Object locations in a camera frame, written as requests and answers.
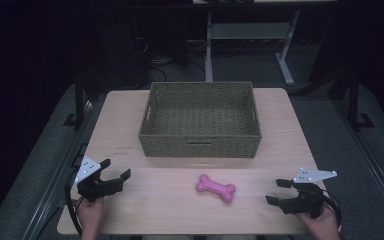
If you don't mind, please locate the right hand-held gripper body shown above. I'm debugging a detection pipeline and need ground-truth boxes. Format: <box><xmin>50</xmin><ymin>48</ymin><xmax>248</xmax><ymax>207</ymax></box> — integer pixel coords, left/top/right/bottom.
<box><xmin>279</xmin><ymin>167</ymin><xmax>338</xmax><ymax>220</ymax></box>

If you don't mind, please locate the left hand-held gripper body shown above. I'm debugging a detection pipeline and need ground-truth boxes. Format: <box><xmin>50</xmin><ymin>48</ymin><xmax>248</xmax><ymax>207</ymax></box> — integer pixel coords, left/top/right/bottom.
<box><xmin>74</xmin><ymin>155</ymin><xmax>125</xmax><ymax>203</ymax></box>

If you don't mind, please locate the pink bone dog toy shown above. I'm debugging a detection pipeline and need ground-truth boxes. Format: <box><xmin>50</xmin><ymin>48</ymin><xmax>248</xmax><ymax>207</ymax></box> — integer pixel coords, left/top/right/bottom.
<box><xmin>195</xmin><ymin>173</ymin><xmax>237</xmax><ymax>204</ymax></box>

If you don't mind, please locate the green woven basket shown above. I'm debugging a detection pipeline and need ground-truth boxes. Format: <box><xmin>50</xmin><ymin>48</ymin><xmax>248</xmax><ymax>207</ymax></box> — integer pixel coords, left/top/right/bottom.
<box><xmin>138</xmin><ymin>81</ymin><xmax>263</xmax><ymax>159</ymax></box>

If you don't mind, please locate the person's left hand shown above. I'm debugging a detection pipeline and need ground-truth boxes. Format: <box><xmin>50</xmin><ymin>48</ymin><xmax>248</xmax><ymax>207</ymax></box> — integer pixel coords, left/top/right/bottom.
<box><xmin>76</xmin><ymin>195</ymin><xmax>106</xmax><ymax>240</ymax></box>

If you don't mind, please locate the person's right hand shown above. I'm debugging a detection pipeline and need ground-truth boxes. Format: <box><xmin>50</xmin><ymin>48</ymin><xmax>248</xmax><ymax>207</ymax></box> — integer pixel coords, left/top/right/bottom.
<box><xmin>294</xmin><ymin>205</ymin><xmax>343</xmax><ymax>240</ymax></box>

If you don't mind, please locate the black metal stand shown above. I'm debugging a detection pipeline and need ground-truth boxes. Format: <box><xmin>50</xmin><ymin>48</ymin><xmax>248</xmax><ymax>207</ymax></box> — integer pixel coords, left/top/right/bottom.
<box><xmin>62</xmin><ymin>71</ymin><xmax>91</xmax><ymax>130</ymax></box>
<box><xmin>345</xmin><ymin>70</ymin><xmax>376</xmax><ymax>131</ymax></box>

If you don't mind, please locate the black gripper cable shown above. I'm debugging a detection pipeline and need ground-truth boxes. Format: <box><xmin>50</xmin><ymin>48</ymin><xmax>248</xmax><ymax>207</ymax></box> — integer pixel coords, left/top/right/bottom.
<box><xmin>320</xmin><ymin>189</ymin><xmax>344</xmax><ymax>232</ymax></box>
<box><xmin>63</xmin><ymin>170</ymin><xmax>84</xmax><ymax>236</ymax></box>

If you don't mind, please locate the aluminium frame rail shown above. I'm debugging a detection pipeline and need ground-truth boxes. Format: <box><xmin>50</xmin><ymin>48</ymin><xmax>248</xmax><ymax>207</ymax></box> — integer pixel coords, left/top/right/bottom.
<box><xmin>332</xmin><ymin>98</ymin><xmax>384</xmax><ymax>222</ymax></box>
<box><xmin>21</xmin><ymin>99</ymin><xmax>96</xmax><ymax>240</ymax></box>

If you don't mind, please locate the bundle of floor cables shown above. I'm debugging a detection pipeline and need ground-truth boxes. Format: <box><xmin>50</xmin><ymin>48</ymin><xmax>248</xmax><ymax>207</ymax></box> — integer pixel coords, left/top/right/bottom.
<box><xmin>133</xmin><ymin>34</ymin><xmax>208</xmax><ymax>81</ymax></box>

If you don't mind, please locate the white metal desk frame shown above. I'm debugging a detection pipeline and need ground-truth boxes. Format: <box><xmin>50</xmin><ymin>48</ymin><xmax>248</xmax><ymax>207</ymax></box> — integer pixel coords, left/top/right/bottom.
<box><xmin>204</xmin><ymin>9</ymin><xmax>302</xmax><ymax>86</ymax></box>

